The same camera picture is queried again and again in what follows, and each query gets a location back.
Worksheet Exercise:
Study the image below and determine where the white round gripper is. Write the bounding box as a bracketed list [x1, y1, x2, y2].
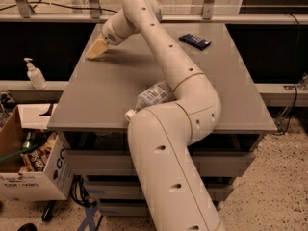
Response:
[86, 10, 139, 59]

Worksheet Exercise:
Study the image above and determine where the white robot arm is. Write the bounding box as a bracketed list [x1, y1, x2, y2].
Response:
[87, 0, 226, 231]

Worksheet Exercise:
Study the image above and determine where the grey drawer cabinet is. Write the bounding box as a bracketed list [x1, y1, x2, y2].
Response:
[48, 23, 276, 217]

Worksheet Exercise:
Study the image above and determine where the white pump sanitizer bottle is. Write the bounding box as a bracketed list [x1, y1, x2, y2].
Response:
[24, 58, 47, 90]

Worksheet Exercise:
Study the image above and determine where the clear plastic water bottle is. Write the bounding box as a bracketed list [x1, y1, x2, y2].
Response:
[125, 80, 175, 121]

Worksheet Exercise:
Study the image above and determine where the dark blue snack bar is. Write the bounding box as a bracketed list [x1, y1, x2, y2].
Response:
[179, 34, 211, 50]

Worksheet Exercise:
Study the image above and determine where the brown snack bag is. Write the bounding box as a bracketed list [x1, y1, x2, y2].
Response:
[21, 132, 56, 172]

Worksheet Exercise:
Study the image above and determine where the white cardboard box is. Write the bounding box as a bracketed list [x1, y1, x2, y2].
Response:
[0, 104, 73, 201]

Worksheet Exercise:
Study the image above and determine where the black floor cable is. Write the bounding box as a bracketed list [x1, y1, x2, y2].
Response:
[0, 0, 123, 15]

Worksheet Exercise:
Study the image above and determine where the black cable bundle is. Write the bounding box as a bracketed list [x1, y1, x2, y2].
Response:
[69, 175, 98, 208]

